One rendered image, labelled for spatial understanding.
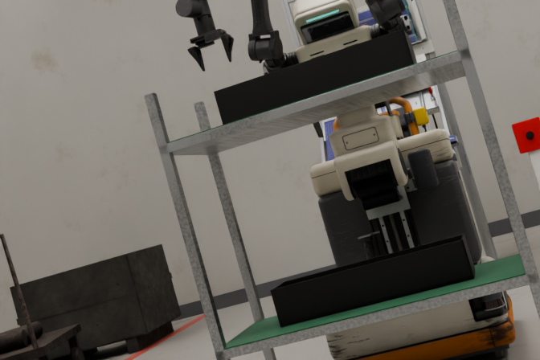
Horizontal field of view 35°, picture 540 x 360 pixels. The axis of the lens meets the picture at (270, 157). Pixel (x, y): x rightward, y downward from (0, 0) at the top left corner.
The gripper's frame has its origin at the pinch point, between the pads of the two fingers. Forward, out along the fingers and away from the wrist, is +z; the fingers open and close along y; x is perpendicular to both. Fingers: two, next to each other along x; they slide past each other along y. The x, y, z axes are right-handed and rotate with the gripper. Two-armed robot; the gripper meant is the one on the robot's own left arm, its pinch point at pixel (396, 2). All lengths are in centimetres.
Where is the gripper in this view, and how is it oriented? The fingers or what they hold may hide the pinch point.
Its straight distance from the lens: 249.0
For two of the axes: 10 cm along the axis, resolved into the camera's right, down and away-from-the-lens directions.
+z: 2.7, 9.6, -0.5
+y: 9.3, -2.8, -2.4
